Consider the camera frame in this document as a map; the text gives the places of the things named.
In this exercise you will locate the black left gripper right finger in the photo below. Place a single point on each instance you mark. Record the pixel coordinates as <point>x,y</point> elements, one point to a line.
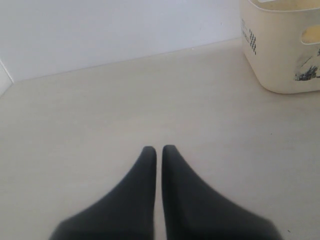
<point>195,211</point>

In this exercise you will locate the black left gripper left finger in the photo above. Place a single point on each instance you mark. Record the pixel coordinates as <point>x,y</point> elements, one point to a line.
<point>125,213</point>

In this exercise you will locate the small cream plastic bin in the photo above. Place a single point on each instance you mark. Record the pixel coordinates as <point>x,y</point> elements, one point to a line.
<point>281,41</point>

